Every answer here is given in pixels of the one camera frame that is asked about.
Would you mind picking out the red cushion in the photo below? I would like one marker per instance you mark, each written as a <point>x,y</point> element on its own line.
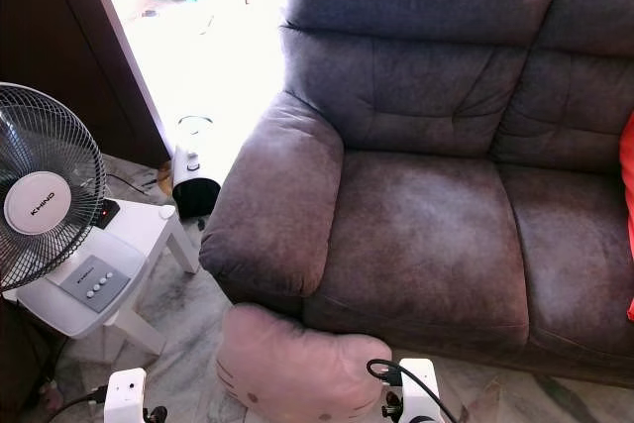
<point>629,215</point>

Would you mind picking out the brown suede sofa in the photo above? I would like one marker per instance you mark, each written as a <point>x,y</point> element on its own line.
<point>426,215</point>

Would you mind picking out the dark brown wooden door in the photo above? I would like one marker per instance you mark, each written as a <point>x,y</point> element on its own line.
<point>50,37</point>

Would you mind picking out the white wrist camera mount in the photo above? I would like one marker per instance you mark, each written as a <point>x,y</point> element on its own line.
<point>125,395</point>
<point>421,391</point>

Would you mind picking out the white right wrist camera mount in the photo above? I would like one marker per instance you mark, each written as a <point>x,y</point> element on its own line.
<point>421,391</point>

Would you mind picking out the dark brown furniture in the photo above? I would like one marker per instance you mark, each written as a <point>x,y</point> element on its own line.
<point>22,354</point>

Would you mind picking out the white and black floor appliance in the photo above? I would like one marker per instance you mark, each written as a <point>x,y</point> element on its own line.
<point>196,195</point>

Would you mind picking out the black power strip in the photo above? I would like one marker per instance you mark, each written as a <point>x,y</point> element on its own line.
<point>107,213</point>

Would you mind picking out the pink cat face pillow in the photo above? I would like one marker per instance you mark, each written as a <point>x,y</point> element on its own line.
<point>292,364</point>

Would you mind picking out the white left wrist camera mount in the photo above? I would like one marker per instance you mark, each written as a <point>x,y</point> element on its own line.
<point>125,395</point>

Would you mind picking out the white fan with black grille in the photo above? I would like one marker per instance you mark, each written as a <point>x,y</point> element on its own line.
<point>38,203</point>

